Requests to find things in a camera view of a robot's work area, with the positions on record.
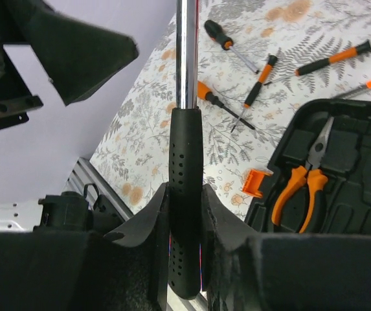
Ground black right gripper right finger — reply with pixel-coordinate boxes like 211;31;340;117
201;184;260;292

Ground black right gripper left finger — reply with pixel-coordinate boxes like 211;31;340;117
104;183;170;310

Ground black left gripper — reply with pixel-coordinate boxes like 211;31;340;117
0;0;139;130

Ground chrome claw hammer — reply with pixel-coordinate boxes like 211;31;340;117
168;1;203;300

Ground orange handled pliers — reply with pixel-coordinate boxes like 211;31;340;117
271;117;334;233

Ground thin black screwdriver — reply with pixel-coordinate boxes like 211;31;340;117
197;81;256;133

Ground black plastic tool case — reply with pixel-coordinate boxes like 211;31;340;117
245;98;371;235

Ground orange case latch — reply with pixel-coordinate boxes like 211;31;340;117
242;168;273;198

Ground black orange large screwdriver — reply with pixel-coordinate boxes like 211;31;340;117
204;19;260;74

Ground floral patterned table mat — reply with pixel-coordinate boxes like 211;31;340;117
91;1;371;218

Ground small orange black screwdriver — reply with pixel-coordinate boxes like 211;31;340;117
264;40;371;86

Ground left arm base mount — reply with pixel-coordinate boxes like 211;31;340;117
34;191;124;235

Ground aluminium front rail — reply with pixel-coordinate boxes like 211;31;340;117
63;157;133;222

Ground orange handled precision screwdriver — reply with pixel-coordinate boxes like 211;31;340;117
230;54;278;133

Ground orange handled small saw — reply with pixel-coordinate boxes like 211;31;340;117
333;80;371;99

